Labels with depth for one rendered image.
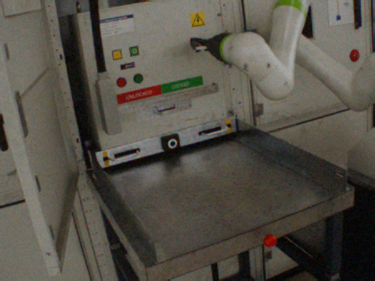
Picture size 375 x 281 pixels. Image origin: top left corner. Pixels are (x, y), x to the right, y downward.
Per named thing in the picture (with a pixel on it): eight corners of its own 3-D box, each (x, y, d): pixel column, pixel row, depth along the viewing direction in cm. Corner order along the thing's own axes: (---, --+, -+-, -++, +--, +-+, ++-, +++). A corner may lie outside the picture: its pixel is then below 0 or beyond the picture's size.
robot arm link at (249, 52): (259, 24, 114) (233, 54, 114) (286, 56, 120) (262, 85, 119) (233, 22, 127) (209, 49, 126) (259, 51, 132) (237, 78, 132)
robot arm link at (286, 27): (264, 12, 146) (291, -1, 139) (285, 37, 152) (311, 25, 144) (244, 87, 125) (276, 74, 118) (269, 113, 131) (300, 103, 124)
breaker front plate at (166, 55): (228, 121, 168) (214, -6, 152) (104, 155, 152) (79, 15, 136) (227, 120, 169) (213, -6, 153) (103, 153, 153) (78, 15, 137)
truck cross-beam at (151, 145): (236, 131, 170) (235, 116, 168) (99, 169, 152) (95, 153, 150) (230, 128, 175) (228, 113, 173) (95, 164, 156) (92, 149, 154)
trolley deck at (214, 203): (353, 206, 121) (354, 186, 119) (148, 286, 100) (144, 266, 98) (238, 142, 180) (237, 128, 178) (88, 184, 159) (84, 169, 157)
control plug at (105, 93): (122, 132, 142) (113, 79, 136) (108, 136, 140) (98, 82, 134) (116, 126, 148) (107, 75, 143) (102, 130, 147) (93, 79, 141)
